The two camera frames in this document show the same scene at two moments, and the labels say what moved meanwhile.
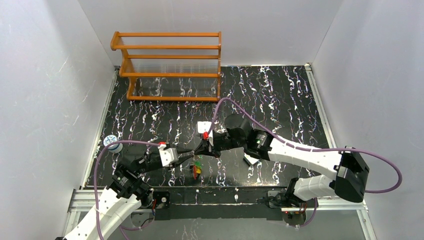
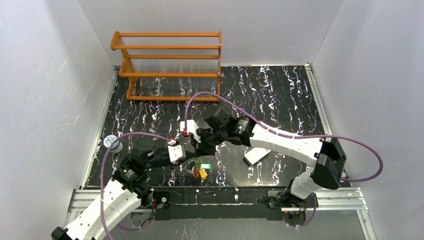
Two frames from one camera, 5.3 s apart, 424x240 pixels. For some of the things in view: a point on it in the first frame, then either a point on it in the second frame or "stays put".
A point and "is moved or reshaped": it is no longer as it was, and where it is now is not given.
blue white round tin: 115,148 stays put
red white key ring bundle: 197,169 is moved or reshaped
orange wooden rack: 170,66 stays put
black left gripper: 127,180 stays put
